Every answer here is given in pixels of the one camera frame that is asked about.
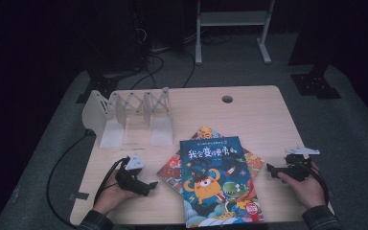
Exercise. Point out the light blue animal faces book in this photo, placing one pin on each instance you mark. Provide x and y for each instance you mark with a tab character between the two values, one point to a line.
172	169

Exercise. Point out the dark blue monster picture book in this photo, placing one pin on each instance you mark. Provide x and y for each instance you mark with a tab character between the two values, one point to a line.
218	179

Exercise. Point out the grey tape strip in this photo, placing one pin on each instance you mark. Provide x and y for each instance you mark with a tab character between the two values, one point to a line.
78	196

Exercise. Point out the person's right hand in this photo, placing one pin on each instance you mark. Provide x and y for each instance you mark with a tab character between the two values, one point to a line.
306	190

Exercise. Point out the white expandable book rack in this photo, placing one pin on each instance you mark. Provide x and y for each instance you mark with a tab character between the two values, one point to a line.
111	132

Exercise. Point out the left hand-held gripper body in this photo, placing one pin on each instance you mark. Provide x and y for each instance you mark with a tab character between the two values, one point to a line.
129	180

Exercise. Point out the person's left hand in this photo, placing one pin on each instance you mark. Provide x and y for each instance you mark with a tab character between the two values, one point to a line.
113	195

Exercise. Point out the white metal desk frame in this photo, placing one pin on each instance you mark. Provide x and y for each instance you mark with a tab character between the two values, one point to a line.
233	18

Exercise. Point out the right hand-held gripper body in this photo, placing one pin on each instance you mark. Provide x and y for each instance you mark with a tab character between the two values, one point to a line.
295	169

